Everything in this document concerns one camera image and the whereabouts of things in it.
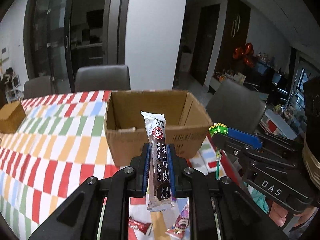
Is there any green lollipop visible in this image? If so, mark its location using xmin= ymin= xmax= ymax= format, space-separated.
xmin=209 ymin=123 xmax=228 ymax=180

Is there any long haw roll snack stick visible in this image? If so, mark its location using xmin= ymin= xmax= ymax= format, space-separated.
xmin=141 ymin=111 xmax=172 ymax=212

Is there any operator right hand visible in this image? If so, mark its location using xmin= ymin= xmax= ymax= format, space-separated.
xmin=268 ymin=199 xmax=318 ymax=233

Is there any grey chair right side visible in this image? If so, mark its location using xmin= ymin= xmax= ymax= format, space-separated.
xmin=206 ymin=79 xmax=266 ymax=133

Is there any grey chair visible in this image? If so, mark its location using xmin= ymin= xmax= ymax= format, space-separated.
xmin=23 ymin=76 xmax=53 ymax=99
xmin=75 ymin=65 xmax=131 ymax=92
xmin=206 ymin=79 xmax=266 ymax=133

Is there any red white candy packet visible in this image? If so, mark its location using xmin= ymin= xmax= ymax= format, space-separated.
xmin=165 ymin=202 xmax=189 ymax=239

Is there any colourful checked tablecloth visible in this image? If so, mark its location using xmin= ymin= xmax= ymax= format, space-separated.
xmin=1 ymin=90 xmax=227 ymax=239

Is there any brown cardboard box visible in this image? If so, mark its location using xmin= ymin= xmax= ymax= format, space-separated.
xmin=104 ymin=90 xmax=213 ymax=166

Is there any red foil balloon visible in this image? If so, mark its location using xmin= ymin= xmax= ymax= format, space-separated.
xmin=233 ymin=42 xmax=254 ymax=68

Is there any woven yellow basket box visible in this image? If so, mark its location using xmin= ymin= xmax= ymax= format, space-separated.
xmin=0 ymin=101 xmax=26 ymax=134

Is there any grey chair far middle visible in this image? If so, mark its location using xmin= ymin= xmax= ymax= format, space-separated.
xmin=75 ymin=65 xmax=131 ymax=92

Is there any grey chair far left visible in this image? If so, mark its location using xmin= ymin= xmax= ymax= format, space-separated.
xmin=23 ymin=76 xmax=53 ymax=99

